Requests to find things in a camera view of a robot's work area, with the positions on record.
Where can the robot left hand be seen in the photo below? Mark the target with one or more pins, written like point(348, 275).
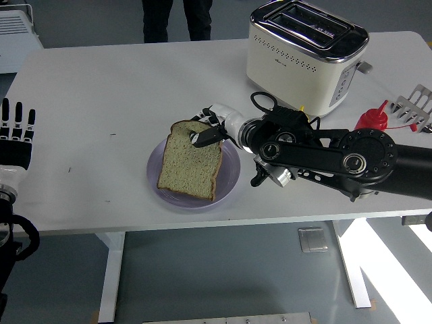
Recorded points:
point(15, 152)

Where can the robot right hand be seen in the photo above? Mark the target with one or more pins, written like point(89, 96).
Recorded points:
point(231, 123)

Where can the purple plastic plate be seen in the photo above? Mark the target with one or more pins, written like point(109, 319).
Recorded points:
point(229, 175)

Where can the slice of brown bread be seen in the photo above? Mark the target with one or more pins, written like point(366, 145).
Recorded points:
point(189, 168)

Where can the cream toaster with chrome top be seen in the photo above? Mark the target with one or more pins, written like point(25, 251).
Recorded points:
point(287, 81)

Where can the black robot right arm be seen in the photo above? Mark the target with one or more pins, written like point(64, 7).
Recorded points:
point(320, 158)

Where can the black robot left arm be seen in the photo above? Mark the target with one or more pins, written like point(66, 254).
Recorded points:
point(5, 243)

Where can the yellow squeeze bottle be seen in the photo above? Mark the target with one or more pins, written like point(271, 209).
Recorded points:
point(301, 108)

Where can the white slatted heater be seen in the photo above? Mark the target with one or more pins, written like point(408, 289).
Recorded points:
point(17, 37)

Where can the person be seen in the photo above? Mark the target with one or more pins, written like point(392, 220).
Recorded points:
point(155, 20)

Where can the red squeeze bottle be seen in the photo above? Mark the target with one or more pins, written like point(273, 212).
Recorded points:
point(371, 118)

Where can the silver floor socket cover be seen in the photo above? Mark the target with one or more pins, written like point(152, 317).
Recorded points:
point(312, 239)

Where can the white table leg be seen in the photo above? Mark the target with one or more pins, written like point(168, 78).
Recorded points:
point(111, 270)
point(354, 270)

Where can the metal toast rack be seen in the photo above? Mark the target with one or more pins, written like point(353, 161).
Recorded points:
point(410, 109)

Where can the grey table control panel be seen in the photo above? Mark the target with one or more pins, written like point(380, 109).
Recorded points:
point(413, 220)

